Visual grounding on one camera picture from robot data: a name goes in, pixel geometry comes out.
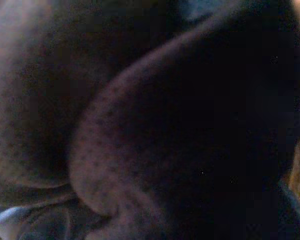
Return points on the black garment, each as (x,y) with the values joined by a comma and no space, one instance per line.
(190,125)

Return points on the blue garment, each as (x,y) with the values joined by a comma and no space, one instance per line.
(197,10)

